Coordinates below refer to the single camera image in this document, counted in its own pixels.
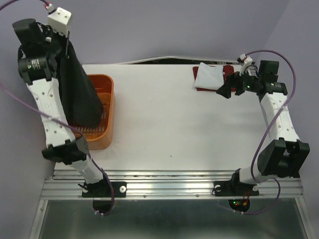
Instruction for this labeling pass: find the white skirt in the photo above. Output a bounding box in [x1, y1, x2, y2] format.
[193, 62, 224, 90]

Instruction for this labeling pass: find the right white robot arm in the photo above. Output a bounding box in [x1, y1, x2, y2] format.
[216, 55, 310, 194]

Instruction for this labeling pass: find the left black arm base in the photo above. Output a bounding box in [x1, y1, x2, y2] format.
[78, 180, 127, 198]

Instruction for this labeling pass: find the dark grey dotted skirt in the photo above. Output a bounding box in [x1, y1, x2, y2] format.
[57, 42, 103, 128]

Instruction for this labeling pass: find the red polka dot skirt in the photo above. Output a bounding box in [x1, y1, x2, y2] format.
[192, 65, 235, 92]

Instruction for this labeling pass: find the orange plastic bin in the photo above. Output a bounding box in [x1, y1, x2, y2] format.
[71, 74, 116, 150]

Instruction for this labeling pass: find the aluminium mounting rail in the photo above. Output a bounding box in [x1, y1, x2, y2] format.
[40, 170, 304, 200]

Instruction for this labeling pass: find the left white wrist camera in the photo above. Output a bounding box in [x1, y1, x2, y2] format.
[47, 7, 72, 37]

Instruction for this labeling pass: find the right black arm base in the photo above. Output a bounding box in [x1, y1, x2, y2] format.
[212, 169, 259, 197]

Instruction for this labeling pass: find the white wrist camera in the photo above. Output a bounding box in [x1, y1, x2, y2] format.
[47, 7, 72, 37]
[237, 54, 253, 69]

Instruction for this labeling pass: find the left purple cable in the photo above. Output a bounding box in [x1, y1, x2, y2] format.
[0, 0, 117, 217]

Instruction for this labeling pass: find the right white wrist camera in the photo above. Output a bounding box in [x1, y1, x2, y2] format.
[237, 54, 253, 69]

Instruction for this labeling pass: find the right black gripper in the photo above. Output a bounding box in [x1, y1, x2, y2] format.
[215, 66, 262, 99]

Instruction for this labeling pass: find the purple cable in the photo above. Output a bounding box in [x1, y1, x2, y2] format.
[0, 0, 117, 217]
[218, 49, 297, 216]

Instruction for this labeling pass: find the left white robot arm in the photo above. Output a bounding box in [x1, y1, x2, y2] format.
[12, 18, 111, 196]

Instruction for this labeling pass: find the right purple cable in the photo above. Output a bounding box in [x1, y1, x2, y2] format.
[218, 49, 297, 216]

